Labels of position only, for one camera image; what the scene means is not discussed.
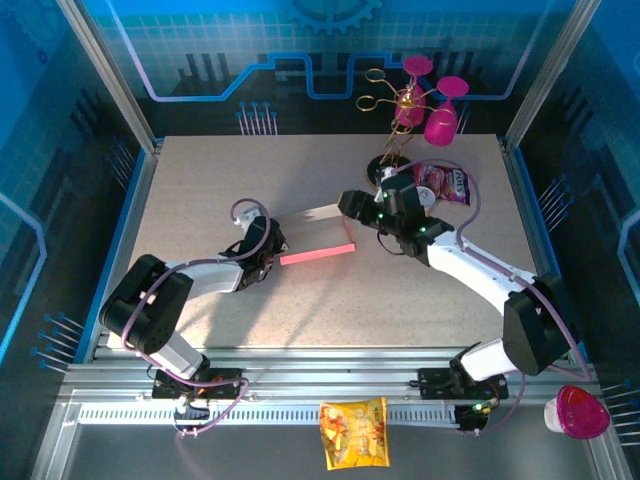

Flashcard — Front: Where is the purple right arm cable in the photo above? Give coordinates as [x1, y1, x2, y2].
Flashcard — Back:
[394, 159, 591, 436]

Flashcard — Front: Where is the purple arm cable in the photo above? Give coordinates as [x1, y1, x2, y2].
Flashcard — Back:
[394, 159, 591, 436]
[122, 198, 251, 439]

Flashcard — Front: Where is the gold wire glass rack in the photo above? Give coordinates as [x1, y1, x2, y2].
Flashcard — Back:
[355, 68, 432, 189]

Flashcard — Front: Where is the aluminium side rail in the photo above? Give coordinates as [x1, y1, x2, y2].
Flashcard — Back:
[87, 139, 166, 361]
[497, 134, 576, 364]

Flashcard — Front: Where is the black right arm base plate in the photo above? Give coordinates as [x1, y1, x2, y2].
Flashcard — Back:
[417, 367, 509, 401]

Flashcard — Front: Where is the pink wine glass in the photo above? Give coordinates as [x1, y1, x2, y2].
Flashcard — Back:
[393, 54, 435, 126]
[423, 75, 471, 147]

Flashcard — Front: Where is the pink white paper box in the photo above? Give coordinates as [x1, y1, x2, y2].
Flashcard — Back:
[269, 202, 357, 266]

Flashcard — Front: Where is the white slotted cable duct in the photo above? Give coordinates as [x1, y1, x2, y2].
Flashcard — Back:
[74, 403, 459, 427]

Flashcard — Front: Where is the small black controller box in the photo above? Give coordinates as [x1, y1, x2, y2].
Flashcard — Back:
[455, 403, 490, 435]

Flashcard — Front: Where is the white cup with pink lid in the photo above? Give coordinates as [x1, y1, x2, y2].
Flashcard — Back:
[543, 384, 612, 441]

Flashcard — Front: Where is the purple candy bag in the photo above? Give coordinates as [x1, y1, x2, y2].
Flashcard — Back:
[412, 162, 472, 206]

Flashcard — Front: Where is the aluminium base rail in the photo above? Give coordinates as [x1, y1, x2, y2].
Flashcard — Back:
[59, 347, 601, 409]

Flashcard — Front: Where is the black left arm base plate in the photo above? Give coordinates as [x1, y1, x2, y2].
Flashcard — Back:
[149, 367, 246, 401]

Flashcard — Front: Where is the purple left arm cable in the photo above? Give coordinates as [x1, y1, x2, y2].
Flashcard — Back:
[122, 198, 251, 439]

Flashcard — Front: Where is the aluminium frame post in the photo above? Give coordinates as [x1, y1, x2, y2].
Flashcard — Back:
[503, 0, 587, 151]
[55, 0, 164, 154]

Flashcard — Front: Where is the yellow snack bag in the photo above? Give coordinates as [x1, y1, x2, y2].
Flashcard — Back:
[318, 397, 392, 472]

